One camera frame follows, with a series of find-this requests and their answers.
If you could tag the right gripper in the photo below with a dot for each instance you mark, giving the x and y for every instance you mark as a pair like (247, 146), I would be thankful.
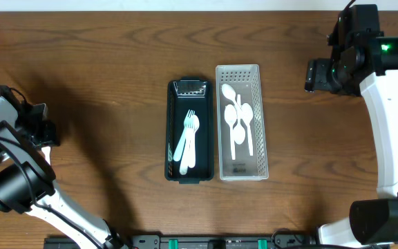
(311, 75)

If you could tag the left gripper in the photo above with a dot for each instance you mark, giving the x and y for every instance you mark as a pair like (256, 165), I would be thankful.
(48, 133)

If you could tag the white plastic fork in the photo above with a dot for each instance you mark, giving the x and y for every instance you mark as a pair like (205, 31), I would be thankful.
(47, 154)
(185, 155)

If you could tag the white spoon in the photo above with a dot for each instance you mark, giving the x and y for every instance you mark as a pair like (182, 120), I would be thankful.
(192, 158)
(239, 130)
(247, 118)
(230, 119)
(229, 93)

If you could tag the clear plastic basket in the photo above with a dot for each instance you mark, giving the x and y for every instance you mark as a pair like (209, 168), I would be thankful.
(245, 80)

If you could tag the pale green plastic fork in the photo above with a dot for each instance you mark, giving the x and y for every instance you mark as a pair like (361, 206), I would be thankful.
(179, 148)

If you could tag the black plastic basket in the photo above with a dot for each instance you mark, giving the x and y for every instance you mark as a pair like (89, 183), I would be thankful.
(190, 94)

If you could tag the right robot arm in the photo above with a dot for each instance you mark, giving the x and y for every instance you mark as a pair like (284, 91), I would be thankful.
(375, 222)

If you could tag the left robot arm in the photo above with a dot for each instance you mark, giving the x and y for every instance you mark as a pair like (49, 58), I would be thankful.
(28, 183)

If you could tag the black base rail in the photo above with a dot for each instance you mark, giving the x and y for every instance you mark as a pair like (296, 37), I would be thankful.
(281, 239)

